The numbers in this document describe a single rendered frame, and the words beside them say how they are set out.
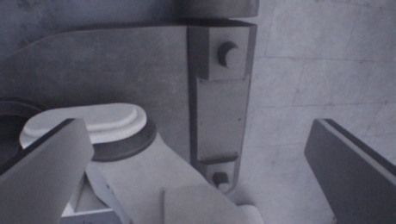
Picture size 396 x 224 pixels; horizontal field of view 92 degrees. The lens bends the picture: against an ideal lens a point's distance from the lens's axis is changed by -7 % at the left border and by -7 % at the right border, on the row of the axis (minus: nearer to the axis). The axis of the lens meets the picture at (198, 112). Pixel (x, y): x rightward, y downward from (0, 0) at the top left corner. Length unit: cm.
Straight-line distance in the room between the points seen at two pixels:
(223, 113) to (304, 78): 41
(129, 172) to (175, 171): 7
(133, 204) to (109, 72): 29
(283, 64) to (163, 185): 59
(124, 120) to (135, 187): 11
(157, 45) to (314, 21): 53
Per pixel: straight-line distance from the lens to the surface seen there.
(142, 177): 32
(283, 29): 73
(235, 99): 50
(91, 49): 47
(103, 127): 36
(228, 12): 44
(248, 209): 113
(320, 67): 86
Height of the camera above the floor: 61
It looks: 59 degrees down
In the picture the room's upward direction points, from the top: 159 degrees clockwise
